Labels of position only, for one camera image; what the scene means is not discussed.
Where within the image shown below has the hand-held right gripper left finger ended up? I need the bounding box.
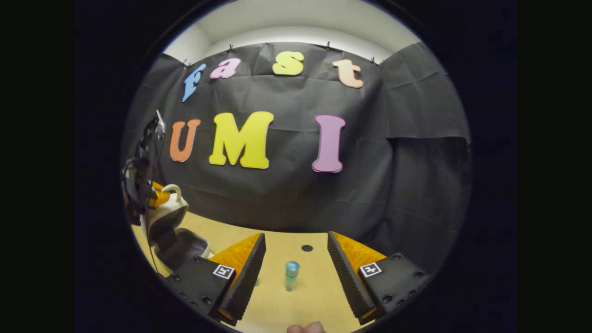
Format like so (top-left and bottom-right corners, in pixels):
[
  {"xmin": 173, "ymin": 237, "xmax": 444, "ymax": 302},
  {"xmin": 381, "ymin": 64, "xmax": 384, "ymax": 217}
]
[{"xmin": 166, "ymin": 233, "xmax": 267, "ymax": 327}]

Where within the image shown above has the black backdrop cloth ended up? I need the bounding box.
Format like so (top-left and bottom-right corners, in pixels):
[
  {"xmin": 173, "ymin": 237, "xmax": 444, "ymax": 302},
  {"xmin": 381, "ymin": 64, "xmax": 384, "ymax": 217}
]
[{"xmin": 121, "ymin": 42, "xmax": 472, "ymax": 273}]

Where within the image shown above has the teal bottle with blue cap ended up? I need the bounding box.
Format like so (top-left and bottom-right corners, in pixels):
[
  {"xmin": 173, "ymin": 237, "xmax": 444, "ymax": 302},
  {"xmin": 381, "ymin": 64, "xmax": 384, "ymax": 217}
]
[{"xmin": 284, "ymin": 261, "xmax": 301, "ymax": 292}]

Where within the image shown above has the small white suitcase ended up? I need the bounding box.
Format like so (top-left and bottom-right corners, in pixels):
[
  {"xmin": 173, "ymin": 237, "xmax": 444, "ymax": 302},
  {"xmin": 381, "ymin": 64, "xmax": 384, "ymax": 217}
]
[{"xmin": 145, "ymin": 184, "xmax": 214, "ymax": 271}]

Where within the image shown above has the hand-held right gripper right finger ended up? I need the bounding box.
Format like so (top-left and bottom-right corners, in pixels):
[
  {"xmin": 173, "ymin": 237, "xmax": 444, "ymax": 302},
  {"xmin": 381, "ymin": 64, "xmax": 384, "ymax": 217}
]
[{"xmin": 327, "ymin": 231, "xmax": 432, "ymax": 327}]

